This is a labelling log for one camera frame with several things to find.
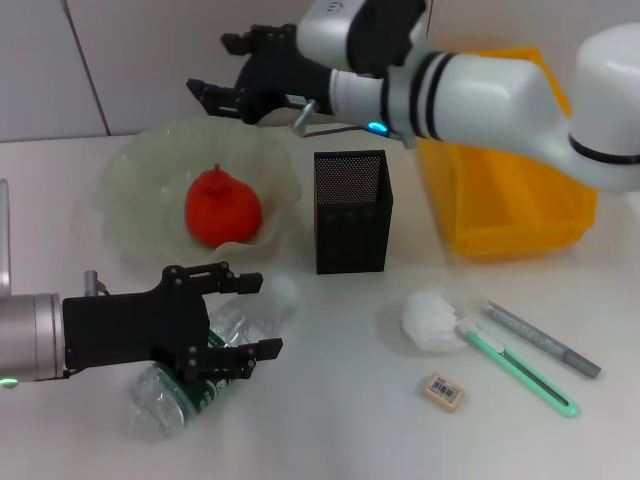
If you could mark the yellow plastic bin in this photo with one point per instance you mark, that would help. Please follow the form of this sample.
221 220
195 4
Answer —
510 210

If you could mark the grey marker pen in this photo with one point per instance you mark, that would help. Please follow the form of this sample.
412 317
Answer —
540 340

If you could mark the black mesh pen holder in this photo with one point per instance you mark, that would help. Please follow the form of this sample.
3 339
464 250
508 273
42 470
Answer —
350 240

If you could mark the clear green-label water bottle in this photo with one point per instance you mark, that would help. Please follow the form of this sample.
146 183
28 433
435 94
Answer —
155 405

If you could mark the right wrist camera housing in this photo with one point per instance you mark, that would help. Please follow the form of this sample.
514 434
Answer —
325 30

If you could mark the mint green utility knife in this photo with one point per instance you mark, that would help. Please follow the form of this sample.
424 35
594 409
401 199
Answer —
525 370

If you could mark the beige barcode eraser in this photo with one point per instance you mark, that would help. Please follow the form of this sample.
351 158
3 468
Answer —
445 391

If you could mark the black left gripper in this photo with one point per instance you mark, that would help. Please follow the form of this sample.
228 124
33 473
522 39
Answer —
130 330

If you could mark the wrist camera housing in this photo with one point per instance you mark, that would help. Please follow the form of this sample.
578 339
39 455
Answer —
4 240
325 30

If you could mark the pale green glass fruit plate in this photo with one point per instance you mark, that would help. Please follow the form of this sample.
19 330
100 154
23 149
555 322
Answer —
145 180

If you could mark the white paper ball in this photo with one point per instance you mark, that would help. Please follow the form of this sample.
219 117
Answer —
430 320

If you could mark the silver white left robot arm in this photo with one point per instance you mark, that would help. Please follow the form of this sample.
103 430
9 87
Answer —
30 335

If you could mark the left wrist camera housing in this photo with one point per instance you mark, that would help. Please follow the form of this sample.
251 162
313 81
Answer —
4 240

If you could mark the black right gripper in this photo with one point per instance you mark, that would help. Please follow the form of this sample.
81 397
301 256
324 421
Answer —
280 75

